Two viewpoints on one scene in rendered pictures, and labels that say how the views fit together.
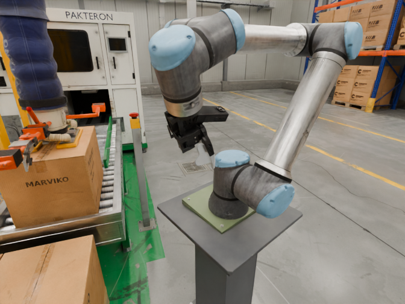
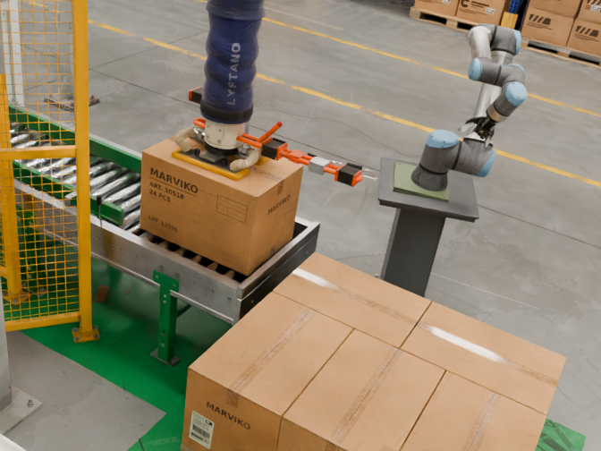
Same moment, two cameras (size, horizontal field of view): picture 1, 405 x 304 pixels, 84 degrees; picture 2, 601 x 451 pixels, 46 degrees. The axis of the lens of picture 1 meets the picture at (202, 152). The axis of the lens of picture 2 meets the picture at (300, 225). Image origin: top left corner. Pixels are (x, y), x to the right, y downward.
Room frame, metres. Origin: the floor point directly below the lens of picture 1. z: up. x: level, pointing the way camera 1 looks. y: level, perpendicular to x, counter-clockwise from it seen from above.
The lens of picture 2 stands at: (-0.92, 2.73, 2.36)
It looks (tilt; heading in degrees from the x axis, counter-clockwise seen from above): 31 degrees down; 313
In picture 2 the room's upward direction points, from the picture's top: 9 degrees clockwise
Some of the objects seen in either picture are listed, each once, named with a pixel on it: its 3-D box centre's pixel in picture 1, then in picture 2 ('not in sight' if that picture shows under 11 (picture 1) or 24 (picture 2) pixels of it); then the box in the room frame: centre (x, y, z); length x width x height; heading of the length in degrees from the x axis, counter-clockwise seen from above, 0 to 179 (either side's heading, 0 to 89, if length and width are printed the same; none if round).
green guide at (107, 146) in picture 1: (112, 134); (70, 132); (2.49, 1.04, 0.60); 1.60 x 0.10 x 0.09; 19
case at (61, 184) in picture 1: (62, 170); (220, 197); (1.31, 0.90, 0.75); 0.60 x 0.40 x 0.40; 19
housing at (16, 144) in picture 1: (21, 148); (318, 165); (0.88, 0.75, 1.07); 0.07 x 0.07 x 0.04; 20
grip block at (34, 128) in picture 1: (36, 131); (274, 148); (1.08, 0.82, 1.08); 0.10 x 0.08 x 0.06; 110
